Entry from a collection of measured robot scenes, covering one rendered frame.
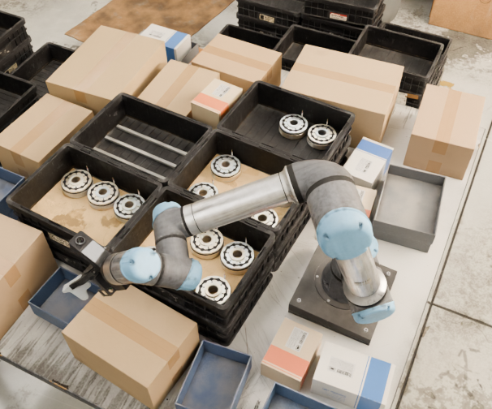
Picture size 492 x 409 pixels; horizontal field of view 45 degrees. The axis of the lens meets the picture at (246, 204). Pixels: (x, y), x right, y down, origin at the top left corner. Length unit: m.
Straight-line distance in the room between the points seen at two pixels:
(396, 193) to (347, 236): 0.89
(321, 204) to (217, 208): 0.25
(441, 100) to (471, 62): 1.77
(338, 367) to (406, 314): 0.33
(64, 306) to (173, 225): 0.66
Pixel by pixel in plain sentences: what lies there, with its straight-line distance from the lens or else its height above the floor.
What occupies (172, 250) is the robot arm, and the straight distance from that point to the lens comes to 1.37.
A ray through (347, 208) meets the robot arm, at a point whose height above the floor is 1.36.
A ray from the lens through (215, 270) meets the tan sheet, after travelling 1.80.
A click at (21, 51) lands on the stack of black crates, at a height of 0.44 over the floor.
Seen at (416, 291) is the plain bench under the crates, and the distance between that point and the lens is 1.98.
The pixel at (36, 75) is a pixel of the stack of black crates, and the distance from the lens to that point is 3.37.
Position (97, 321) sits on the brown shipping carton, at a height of 0.86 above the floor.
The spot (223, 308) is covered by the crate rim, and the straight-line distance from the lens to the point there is 1.61.
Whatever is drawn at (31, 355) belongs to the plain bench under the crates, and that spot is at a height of 0.70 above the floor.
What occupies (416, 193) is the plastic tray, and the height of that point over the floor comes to 0.75.
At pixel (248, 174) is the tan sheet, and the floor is 0.83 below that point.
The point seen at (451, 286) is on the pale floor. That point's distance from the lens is 2.89.
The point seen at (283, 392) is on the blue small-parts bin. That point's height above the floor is 0.81.
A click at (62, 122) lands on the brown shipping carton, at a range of 2.29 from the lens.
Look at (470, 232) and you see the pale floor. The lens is 3.11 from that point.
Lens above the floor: 2.33
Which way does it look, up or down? 50 degrees down
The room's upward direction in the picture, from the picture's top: 1 degrees counter-clockwise
